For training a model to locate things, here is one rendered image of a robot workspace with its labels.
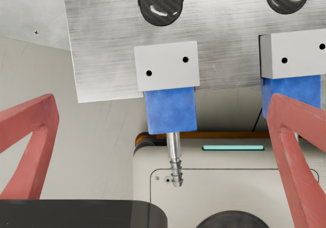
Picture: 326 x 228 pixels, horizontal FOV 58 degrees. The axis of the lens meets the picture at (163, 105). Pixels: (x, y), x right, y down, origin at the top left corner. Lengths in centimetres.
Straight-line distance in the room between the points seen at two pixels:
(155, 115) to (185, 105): 3
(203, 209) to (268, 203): 20
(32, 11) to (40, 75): 87
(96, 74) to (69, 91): 91
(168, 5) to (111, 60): 7
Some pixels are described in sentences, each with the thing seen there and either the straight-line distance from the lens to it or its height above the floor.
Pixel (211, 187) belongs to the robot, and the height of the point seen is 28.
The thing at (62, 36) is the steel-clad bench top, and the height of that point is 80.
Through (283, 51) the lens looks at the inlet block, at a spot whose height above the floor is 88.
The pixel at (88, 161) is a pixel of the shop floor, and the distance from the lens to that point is 122.
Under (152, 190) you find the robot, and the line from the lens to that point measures 92.
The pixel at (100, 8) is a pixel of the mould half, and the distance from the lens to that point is 27.
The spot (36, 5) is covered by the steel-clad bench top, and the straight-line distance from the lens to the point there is 35.
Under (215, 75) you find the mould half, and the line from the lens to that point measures 27.
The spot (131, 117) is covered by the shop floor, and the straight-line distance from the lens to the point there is 115.
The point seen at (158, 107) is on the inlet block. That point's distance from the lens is 25.
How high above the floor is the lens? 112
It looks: 81 degrees down
